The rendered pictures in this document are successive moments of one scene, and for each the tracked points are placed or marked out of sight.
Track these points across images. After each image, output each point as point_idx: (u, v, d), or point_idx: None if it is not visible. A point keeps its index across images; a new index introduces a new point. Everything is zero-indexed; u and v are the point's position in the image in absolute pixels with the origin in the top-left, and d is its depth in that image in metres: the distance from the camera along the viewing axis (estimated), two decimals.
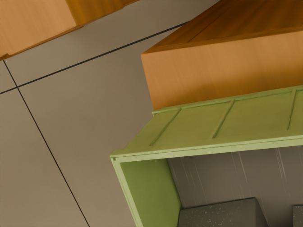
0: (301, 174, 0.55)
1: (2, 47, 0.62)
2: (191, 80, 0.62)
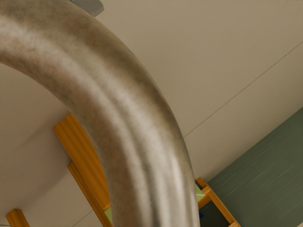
0: None
1: None
2: None
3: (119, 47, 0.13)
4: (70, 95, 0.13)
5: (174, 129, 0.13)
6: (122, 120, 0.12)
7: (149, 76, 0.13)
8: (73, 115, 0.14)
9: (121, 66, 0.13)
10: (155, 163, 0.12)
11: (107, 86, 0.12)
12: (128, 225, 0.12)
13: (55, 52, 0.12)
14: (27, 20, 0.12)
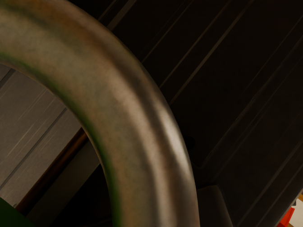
0: None
1: None
2: None
3: (119, 47, 0.13)
4: (70, 95, 0.13)
5: (174, 129, 0.13)
6: (122, 120, 0.12)
7: (149, 76, 0.13)
8: (73, 115, 0.14)
9: (121, 66, 0.13)
10: (155, 163, 0.12)
11: (107, 86, 0.12)
12: (128, 225, 0.12)
13: (55, 52, 0.12)
14: (27, 20, 0.12)
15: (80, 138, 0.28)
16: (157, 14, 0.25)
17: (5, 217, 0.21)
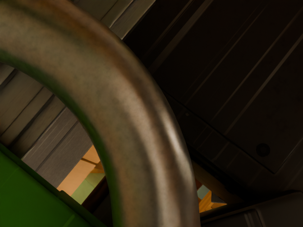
0: None
1: None
2: None
3: (121, 46, 0.13)
4: (71, 95, 0.13)
5: (175, 129, 0.13)
6: (123, 120, 0.12)
7: (150, 76, 0.13)
8: (74, 115, 0.14)
9: (122, 66, 0.13)
10: (156, 163, 0.12)
11: (108, 85, 0.12)
12: (129, 225, 0.12)
13: (56, 51, 0.12)
14: (28, 20, 0.12)
15: None
16: (227, 22, 0.25)
17: None
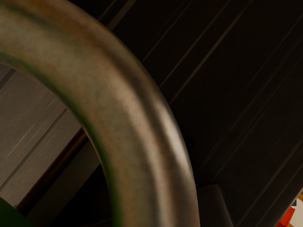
0: None
1: None
2: None
3: (119, 47, 0.13)
4: (70, 95, 0.13)
5: (174, 129, 0.13)
6: (122, 120, 0.12)
7: (149, 76, 0.13)
8: (73, 115, 0.14)
9: (121, 66, 0.13)
10: (155, 163, 0.12)
11: (107, 86, 0.12)
12: (128, 225, 0.12)
13: (54, 52, 0.12)
14: (27, 20, 0.12)
15: (80, 138, 0.28)
16: (157, 14, 0.25)
17: (5, 217, 0.21)
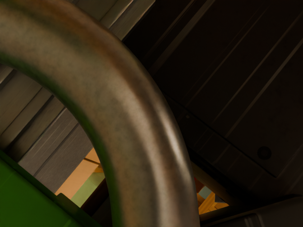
0: None
1: None
2: None
3: (119, 47, 0.13)
4: (70, 95, 0.13)
5: (174, 129, 0.13)
6: (122, 120, 0.12)
7: (149, 76, 0.13)
8: (73, 115, 0.14)
9: (121, 66, 0.13)
10: (155, 163, 0.12)
11: (107, 86, 0.12)
12: (128, 225, 0.12)
13: (55, 52, 0.12)
14: (27, 20, 0.12)
15: None
16: (229, 23, 0.25)
17: None
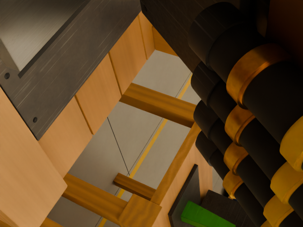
0: None
1: None
2: None
3: None
4: None
5: None
6: None
7: None
8: None
9: None
10: None
11: None
12: None
13: None
14: None
15: None
16: None
17: None
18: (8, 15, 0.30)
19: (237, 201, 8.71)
